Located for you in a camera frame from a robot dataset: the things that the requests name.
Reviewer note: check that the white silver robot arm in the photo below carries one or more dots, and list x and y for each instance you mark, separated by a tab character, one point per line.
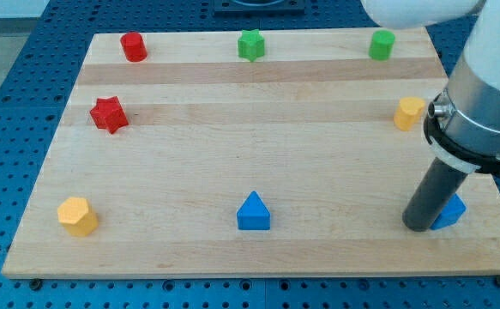
464	123

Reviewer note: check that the yellow heart block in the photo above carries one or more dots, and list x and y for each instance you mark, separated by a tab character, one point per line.
408	112

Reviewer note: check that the wooden board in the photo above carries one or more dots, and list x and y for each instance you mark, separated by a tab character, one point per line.
309	127

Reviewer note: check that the blue triangle block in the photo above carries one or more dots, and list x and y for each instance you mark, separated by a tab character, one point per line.
253	214

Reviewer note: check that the green star block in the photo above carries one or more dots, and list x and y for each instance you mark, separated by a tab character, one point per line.
251	45

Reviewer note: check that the red star block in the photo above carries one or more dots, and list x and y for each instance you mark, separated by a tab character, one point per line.
108	114

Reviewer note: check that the red cylinder block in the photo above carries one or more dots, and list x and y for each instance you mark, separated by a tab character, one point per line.
133	47

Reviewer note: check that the green cylinder block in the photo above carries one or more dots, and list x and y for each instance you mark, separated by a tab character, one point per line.
381	45

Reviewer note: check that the yellow hexagon block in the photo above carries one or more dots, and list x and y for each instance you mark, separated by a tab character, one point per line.
77	216

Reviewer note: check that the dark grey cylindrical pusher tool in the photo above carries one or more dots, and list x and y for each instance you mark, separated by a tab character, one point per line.
439	184

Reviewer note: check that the blue pentagon block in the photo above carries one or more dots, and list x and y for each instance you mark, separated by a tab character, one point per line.
451	213

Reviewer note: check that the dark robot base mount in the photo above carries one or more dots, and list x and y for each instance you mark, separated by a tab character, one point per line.
257	7

